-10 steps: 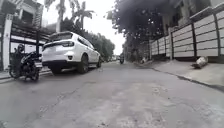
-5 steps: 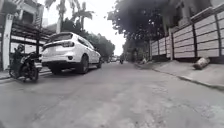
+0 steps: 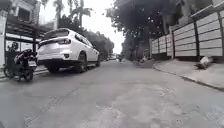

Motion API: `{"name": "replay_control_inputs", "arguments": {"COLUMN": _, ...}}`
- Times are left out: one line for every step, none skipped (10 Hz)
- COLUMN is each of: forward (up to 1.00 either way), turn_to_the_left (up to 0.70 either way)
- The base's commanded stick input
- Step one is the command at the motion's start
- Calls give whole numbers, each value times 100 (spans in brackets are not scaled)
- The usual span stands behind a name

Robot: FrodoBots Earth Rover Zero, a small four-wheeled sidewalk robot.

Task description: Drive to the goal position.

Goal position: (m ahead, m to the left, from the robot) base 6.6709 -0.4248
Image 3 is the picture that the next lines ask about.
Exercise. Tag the grey asphalt road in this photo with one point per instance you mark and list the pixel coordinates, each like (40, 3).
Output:
(116, 93)

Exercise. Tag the white car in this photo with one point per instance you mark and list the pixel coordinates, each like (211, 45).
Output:
(66, 50)

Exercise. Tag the large dark trees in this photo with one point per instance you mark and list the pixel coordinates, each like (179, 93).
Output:
(140, 20)

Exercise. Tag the white slatted fence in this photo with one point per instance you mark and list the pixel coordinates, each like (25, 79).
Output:
(186, 40)

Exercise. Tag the dark motorcycle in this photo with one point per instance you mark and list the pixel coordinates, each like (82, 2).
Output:
(25, 65)

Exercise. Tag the grey concrete pavement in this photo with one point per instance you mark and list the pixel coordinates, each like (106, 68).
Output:
(200, 72)

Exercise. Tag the pale bag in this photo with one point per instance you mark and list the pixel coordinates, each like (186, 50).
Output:
(204, 62)

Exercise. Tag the person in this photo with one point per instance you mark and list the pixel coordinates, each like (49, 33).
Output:
(11, 55)

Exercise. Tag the building with dark canopy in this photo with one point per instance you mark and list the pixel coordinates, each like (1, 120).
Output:
(20, 20)

